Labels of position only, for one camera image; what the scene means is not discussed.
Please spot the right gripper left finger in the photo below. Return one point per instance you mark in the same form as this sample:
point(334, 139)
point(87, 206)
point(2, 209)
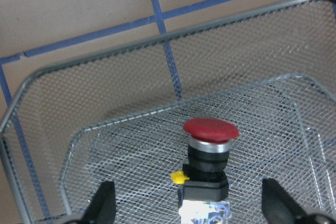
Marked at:
point(102, 206)

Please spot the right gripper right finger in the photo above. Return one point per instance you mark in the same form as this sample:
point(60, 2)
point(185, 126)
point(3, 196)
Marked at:
point(279, 207)

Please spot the red emergency stop button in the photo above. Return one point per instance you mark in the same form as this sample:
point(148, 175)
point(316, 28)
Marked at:
point(203, 184)

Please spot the metal wire mesh shelf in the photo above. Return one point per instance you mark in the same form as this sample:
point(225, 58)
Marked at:
point(118, 115)

